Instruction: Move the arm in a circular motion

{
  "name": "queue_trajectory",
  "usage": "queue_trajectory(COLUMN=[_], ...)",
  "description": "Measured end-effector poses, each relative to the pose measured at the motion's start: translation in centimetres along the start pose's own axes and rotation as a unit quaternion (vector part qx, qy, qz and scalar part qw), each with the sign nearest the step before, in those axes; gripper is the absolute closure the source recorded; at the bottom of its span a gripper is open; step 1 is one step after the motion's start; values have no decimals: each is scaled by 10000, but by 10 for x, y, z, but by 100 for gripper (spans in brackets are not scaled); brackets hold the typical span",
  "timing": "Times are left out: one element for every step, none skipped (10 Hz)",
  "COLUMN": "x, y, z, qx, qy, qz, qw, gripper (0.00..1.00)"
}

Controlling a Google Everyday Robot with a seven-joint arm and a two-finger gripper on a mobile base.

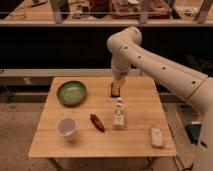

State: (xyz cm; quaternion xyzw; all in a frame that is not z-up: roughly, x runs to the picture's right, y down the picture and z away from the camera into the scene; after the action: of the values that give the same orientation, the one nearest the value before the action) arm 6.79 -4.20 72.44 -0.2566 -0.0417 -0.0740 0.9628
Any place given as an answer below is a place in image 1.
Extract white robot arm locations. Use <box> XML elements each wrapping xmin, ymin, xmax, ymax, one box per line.
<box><xmin>107</xmin><ymin>27</ymin><xmax>213</xmax><ymax>171</ymax></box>

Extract brown snack bar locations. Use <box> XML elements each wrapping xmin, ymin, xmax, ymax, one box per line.
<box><xmin>111</xmin><ymin>82</ymin><xmax>120</xmax><ymax>97</ymax></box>

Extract white bottle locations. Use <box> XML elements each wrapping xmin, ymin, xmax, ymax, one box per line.
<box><xmin>113</xmin><ymin>97</ymin><xmax>125</xmax><ymax>130</ymax></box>

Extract green bowl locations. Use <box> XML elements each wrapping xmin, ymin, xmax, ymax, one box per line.
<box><xmin>57</xmin><ymin>81</ymin><xmax>87</xmax><ymax>106</ymax></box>

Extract wooden table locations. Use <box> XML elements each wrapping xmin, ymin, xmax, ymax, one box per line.
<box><xmin>29</xmin><ymin>76</ymin><xmax>176</xmax><ymax>158</ymax></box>

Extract white sponge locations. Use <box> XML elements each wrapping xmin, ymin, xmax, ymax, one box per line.
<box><xmin>150</xmin><ymin>128</ymin><xmax>164</xmax><ymax>148</ymax></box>

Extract clear plastic cup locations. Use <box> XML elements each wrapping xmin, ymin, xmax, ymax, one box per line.
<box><xmin>56</xmin><ymin>118</ymin><xmax>77</xmax><ymax>141</ymax></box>

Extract wooden shelf bench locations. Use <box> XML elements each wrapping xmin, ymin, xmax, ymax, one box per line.
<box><xmin>0</xmin><ymin>0</ymin><xmax>213</xmax><ymax>27</ymax></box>

